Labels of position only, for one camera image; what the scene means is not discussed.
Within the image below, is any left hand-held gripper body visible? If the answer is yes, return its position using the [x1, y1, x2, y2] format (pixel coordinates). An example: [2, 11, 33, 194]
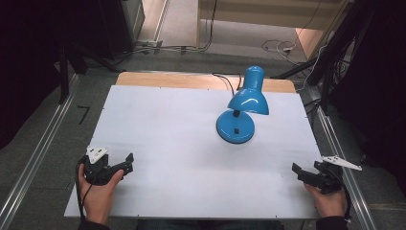
[83, 146, 112, 187]

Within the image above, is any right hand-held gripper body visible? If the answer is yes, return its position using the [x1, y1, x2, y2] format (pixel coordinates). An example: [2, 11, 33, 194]
[313, 154, 364, 196]

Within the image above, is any person's right hand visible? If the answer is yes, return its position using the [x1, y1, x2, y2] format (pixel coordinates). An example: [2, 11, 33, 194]
[303, 183, 348, 219]

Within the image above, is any person's left hand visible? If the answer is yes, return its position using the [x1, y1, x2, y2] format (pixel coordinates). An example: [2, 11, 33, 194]
[78, 163, 125, 225]

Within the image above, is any white board sheet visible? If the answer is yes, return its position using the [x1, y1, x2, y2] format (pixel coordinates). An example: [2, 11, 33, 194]
[63, 84, 324, 220]

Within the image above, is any blue desk lamp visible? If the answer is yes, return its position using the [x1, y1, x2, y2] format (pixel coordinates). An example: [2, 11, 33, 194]
[215, 65, 270, 145]

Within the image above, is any grey power strip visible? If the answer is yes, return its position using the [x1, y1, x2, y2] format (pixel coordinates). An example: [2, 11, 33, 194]
[136, 38, 165, 55]

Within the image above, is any dark cabinet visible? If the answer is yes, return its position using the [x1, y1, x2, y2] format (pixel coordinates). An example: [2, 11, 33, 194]
[56, 0, 147, 73]

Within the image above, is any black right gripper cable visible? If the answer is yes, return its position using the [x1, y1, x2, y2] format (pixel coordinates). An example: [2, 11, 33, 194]
[331, 166, 352, 222]

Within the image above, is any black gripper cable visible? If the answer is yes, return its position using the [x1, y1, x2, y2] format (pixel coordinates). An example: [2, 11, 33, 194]
[331, 166, 352, 222]
[75, 155, 94, 221]

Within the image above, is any aluminium rail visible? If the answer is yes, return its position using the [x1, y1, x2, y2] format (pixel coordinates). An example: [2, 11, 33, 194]
[306, 85, 379, 230]
[0, 74, 81, 230]

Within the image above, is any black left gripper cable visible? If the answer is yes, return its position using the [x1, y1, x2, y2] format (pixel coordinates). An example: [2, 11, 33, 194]
[75, 155, 94, 221]

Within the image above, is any black lamp cable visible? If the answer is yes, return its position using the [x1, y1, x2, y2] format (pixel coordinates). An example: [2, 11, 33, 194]
[212, 72, 243, 96]

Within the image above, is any white floor cable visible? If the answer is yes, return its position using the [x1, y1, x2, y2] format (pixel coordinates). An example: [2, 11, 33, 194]
[260, 38, 299, 63]

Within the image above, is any light wooden furniture frame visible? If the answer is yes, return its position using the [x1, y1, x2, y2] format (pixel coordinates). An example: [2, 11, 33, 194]
[194, 0, 353, 61]

